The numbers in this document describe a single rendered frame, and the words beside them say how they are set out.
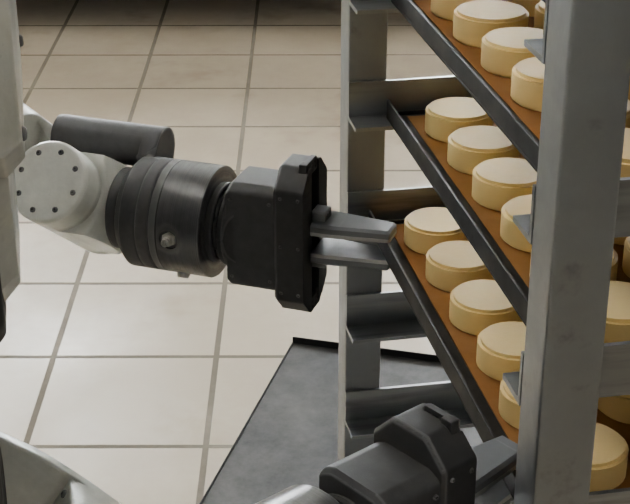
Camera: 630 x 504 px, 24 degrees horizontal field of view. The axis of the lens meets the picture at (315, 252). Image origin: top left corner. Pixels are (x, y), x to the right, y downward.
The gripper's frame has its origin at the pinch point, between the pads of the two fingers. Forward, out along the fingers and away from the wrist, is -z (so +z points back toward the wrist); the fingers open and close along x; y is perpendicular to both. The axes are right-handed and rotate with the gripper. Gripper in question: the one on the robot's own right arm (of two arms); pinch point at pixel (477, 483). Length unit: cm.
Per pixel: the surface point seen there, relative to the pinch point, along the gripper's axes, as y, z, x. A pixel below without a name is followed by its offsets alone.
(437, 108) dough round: 24.6, -20.8, 10.4
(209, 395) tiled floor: 134, -78, -87
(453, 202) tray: 13.6, -11.4, 9.3
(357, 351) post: 31.6, -19.8, -12.4
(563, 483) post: -7.7, 2.2, 5.1
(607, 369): -6.6, -1.9, 9.6
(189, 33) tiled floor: 311, -203, -87
